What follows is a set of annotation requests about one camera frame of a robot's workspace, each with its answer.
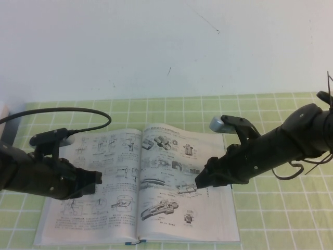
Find green white checked tablecloth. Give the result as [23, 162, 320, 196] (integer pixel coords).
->
[0, 91, 333, 250]

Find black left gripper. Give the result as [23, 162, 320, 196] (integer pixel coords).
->
[22, 153, 103, 201]

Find black zip tie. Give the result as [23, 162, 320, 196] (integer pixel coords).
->
[326, 69, 333, 105]
[305, 153, 333, 176]

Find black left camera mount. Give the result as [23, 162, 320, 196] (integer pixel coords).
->
[29, 128, 70, 158]

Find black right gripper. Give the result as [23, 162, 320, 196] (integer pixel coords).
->
[195, 139, 261, 189]

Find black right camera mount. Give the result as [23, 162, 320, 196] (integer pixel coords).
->
[220, 115, 261, 147]

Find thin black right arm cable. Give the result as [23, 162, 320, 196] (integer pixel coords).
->
[272, 159, 305, 181]

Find illustrated technical book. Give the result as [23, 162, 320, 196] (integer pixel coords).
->
[33, 127, 241, 247]

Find white panel beside table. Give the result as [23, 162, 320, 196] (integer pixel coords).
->
[0, 103, 10, 132]

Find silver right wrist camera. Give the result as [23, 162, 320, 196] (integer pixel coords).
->
[209, 116, 237, 134]

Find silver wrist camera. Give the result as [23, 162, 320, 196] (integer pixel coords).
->
[209, 116, 237, 134]
[59, 135, 76, 146]

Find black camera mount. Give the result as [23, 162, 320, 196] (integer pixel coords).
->
[29, 128, 70, 158]
[220, 115, 261, 147]

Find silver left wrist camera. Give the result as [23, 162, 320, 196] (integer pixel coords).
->
[59, 135, 76, 146]

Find black left camera cable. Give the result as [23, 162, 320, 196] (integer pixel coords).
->
[0, 107, 113, 136]

